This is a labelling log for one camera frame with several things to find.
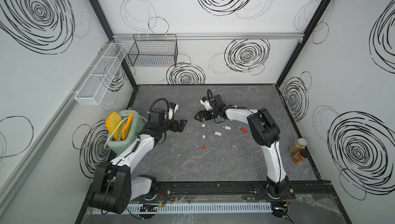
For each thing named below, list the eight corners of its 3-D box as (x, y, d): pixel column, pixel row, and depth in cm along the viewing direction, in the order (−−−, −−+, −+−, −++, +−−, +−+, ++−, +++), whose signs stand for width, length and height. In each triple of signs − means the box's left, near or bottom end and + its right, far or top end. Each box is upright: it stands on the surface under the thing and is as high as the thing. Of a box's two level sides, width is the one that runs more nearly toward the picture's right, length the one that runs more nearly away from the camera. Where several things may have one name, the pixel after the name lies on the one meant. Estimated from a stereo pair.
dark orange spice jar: (292, 164, 85) (301, 158, 77) (289, 155, 88) (297, 148, 81) (302, 164, 85) (311, 158, 77) (298, 155, 88) (307, 148, 81)
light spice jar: (289, 154, 88) (299, 146, 79) (286, 147, 90) (296, 138, 82) (298, 154, 88) (309, 146, 79) (295, 147, 90) (305, 138, 82)
